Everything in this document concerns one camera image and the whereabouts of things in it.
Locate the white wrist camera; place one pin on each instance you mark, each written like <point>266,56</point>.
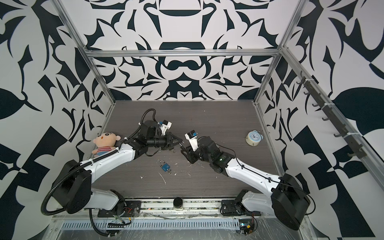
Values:
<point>192,137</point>
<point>164,126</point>

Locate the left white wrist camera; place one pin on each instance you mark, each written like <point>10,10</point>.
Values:
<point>164,126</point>

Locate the front blue padlock with key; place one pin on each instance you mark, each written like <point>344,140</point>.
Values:
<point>165,167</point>

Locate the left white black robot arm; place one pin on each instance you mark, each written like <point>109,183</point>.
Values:
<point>72,191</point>

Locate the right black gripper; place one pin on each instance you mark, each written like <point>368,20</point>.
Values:
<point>191,156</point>

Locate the green circuit board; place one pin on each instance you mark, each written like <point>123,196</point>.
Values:
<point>247,226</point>

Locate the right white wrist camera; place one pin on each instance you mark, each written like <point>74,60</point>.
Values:
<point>192,137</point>

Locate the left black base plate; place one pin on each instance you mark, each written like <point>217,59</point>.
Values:
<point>124,210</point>

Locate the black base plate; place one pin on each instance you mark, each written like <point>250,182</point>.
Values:
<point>124,210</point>
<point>231,208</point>

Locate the black round knob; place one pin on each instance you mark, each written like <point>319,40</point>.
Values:
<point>178,203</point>

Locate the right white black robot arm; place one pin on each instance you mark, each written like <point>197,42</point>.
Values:
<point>283,196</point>

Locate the plush doll striped shirt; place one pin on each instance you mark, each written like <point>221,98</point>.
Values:
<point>105,143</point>

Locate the wall hook rail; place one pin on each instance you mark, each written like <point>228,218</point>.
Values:
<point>333,115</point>

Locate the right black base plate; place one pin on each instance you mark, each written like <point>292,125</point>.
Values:
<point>231,208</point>

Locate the small blue alarm clock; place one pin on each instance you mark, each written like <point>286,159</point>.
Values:
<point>253,138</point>

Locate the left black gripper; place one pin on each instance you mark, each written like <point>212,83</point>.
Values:
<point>169,136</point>

